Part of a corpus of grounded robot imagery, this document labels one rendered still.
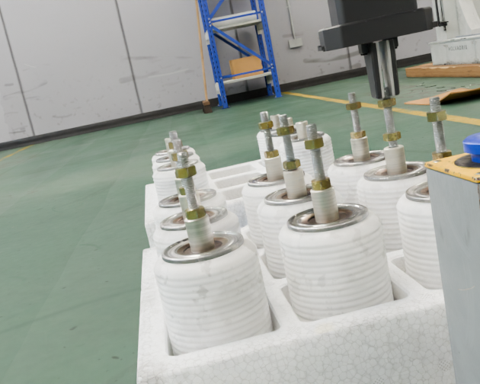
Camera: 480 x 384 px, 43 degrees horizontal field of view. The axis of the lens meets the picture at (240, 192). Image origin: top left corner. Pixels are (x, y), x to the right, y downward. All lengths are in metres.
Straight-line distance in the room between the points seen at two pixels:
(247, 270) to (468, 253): 0.20
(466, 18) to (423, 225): 4.49
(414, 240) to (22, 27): 6.62
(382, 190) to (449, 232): 0.25
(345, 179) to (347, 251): 0.26
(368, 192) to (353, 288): 0.17
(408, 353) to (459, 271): 0.14
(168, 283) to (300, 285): 0.12
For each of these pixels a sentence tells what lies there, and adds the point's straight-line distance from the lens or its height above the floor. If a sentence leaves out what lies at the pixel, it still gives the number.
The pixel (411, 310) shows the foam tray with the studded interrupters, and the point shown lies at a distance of 0.54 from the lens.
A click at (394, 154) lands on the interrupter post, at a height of 0.27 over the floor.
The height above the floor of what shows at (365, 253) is 0.23.
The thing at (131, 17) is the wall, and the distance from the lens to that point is 6.90.
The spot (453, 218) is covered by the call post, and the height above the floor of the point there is 0.28.
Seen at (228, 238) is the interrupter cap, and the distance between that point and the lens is 0.56.
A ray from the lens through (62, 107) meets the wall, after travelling 6.97.
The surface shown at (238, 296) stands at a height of 0.21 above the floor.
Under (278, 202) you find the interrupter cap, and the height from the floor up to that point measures 0.25.
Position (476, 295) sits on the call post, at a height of 0.23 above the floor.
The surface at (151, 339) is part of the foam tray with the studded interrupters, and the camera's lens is 0.58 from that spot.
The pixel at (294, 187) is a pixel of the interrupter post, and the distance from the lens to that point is 0.67.
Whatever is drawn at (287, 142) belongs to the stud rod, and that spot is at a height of 0.31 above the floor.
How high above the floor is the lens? 0.41
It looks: 12 degrees down
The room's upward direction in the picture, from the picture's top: 12 degrees counter-clockwise
